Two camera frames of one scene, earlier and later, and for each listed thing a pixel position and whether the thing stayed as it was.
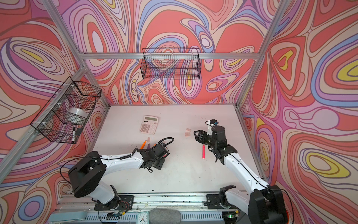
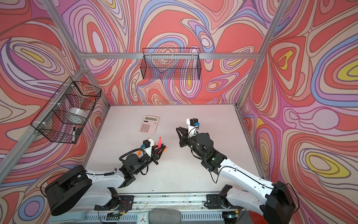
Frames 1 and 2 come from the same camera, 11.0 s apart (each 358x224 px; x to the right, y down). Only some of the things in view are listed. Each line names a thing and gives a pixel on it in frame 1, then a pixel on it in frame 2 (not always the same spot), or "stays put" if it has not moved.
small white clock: (142, 217) stays put
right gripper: (202, 135) to (183, 139)
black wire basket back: (171, 63) stays put
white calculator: (148, 124) stays put
